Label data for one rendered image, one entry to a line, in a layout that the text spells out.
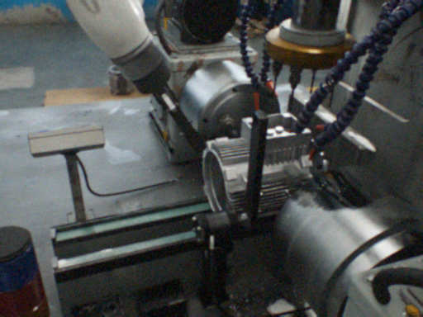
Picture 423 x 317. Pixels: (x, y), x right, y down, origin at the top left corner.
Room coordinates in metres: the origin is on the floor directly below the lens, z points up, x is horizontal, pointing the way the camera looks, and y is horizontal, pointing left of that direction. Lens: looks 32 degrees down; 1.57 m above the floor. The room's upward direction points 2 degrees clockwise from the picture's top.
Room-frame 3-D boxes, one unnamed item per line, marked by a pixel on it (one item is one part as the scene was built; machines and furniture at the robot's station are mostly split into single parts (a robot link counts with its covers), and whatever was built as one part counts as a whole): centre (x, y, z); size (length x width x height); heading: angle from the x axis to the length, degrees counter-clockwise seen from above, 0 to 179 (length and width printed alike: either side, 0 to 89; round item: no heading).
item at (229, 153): (0.82, -0.10, 1.02); 0.20 x 0.19 x 0.19; 110
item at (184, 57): (1.40, 0.06, 0.99); 0.35 x 0.31 x 0.37; 21
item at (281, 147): (0.84, -0.14, 1.11); 0.12 x 0.11 x 0.07; 110
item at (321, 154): (0.88, -0.24, 1.02); 0.15 x 0.02 x 0.15; 21
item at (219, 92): (1.18, -0.03, 1.04); 0.37 x 0.25 x 0.25; 21
